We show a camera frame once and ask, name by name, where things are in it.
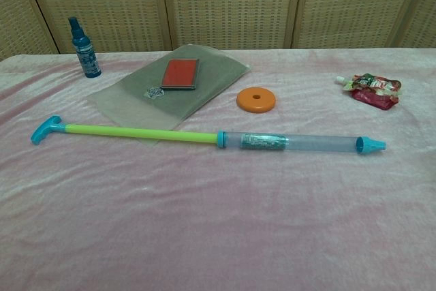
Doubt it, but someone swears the green and clear stick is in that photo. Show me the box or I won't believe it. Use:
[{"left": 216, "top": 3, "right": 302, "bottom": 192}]
[{"left": 29, "top": 116, "right": 219, "bottom": 148}]

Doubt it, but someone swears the blue spray bottle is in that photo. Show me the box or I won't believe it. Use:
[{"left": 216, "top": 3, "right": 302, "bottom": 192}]
[{"left": 67, "top": 16, "right": 102, "bottom": 79}]

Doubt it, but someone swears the clear bag with grey cloth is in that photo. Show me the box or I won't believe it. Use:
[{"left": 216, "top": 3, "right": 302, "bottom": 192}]
[{"left": 84, "top": 43, "right": 252, "bottom": 144}]

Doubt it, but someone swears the clear plastic tube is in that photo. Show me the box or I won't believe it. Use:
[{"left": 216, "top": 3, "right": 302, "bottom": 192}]
[{"left": 215, "top": 129, "right": 388, "bottom": 155}]

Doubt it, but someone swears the orange plastic disc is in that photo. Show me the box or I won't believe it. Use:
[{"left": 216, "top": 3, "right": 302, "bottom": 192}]
[{"left": 236, "top": 87, "right": 277, "bottom": 114}]

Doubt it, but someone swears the woven bamboo screen panel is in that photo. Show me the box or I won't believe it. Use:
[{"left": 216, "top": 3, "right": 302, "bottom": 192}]
[
  {"left": 159, "top": 0, "right": 304, "bottom": 52},
  {"left": 0, "top": 0, "right": 61, "bottom": 62},
  {"left": 388, "top": 0, "right": 436, "bottom": 50},
  {"left": 15, "top": 0, "right": 173, "bottom": 55},
  {"left": 285, "top": 0, "right": 429, "bottom": 50}
]

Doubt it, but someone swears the red drink pouch white spout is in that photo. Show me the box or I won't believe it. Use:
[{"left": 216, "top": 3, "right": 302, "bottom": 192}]
[{"left": 335, "top": 72, "right": 403, "bottom": 110}]

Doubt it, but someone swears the red flat rectangular case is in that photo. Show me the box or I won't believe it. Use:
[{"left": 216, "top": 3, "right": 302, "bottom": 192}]
[{"left": 160, "top": 59, "right": 201, "bottom": 91}]

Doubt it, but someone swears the pink tablecloth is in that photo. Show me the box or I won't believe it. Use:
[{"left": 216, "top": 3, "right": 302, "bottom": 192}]
[{"left": 0, "top": 47, "right": 436, "bottom": 291}]

